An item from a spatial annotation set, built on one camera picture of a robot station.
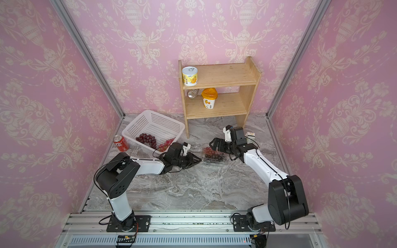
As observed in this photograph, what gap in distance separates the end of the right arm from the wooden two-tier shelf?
0.70ft

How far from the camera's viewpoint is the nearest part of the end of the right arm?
635mm

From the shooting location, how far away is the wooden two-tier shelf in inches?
29.9
